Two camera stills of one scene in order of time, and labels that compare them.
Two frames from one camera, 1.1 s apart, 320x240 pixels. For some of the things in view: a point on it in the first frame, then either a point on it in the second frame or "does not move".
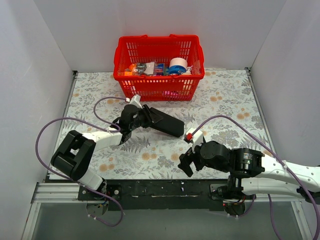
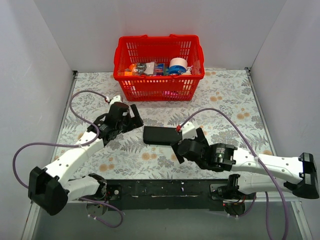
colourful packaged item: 159,69 does not move
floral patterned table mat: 224,106 does not move
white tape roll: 177,65 does not move
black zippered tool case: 168,124 to 161,136
